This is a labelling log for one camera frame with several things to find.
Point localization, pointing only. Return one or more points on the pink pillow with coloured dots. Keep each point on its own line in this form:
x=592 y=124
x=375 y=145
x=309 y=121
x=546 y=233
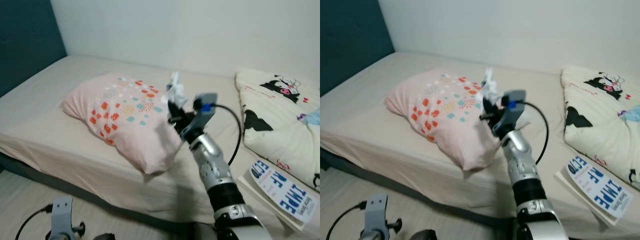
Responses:
x=450 y=132
x=125 y=135

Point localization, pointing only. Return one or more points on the cream cartoon print blanket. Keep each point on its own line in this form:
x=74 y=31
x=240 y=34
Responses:
x=280 y=140
x=600 y=142

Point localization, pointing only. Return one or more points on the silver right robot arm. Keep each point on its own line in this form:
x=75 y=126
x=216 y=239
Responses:
x=522 y=165
x=215 y=170

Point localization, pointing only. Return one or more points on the dark bed frame base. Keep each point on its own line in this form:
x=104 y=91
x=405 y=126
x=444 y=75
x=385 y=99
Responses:
x=50 y=182
x=380 y=182

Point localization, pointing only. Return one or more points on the black left robot leg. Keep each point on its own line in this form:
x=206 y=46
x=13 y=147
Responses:
x=104 y=237
x=425 y=236

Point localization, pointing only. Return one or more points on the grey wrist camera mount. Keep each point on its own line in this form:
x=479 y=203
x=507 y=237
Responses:
x=513 y=117
x=62 y=215
x=376 y=215
x=202 y=120

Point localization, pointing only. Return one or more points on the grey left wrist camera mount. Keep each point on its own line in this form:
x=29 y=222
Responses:
x=376 y=215
x=62 y=215

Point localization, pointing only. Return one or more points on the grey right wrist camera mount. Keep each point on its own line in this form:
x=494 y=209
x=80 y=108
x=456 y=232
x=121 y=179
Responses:
x=202 y=120
x=513 y=117

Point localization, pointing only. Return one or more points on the white tissue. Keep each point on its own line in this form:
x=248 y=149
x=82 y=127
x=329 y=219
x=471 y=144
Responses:
x=175 y=91
x=492 y=89

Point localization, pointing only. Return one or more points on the white book with blue letters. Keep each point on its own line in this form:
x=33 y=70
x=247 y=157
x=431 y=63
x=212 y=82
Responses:
x=600 y=190
x=285 y=195

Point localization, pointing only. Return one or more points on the blue upholstered headboard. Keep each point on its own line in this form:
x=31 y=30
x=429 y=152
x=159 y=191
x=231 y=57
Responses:
x=25 y=40
x=350 y=40

